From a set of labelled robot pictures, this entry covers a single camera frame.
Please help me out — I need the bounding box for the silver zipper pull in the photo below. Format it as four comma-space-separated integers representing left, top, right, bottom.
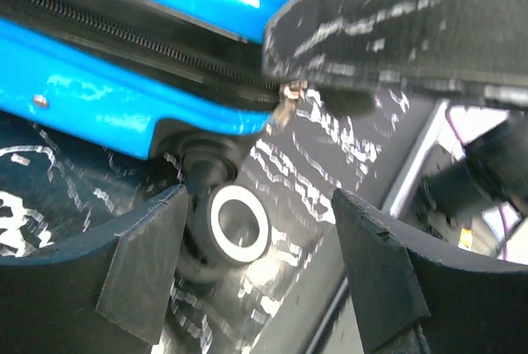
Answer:
271, 80, 309, 130

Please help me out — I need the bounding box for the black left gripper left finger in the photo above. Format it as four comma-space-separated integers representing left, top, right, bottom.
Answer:
1, 185, 188, 353

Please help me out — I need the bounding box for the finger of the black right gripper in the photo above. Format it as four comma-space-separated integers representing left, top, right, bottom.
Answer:
262, 0, 527, 98

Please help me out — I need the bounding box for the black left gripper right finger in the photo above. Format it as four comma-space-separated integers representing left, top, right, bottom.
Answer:
332, 189, 527, 353

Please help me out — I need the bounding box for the blue suitcase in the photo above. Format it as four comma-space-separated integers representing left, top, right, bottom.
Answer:
0, 0, 290, 285

